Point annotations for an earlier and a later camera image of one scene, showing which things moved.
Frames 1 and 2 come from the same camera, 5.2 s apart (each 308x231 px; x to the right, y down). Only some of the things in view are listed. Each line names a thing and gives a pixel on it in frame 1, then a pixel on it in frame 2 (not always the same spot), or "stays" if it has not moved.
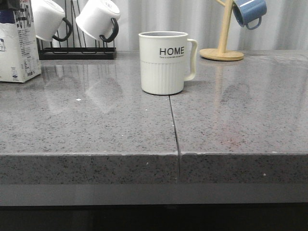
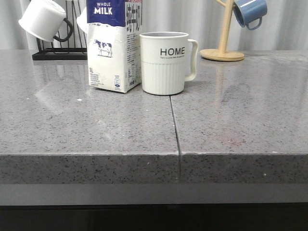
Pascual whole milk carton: x=19 y=57 → x=114 y=44
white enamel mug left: x=49 y=21 stays
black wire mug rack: x=81 y=52 stays
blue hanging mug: x=249 y=13 stays
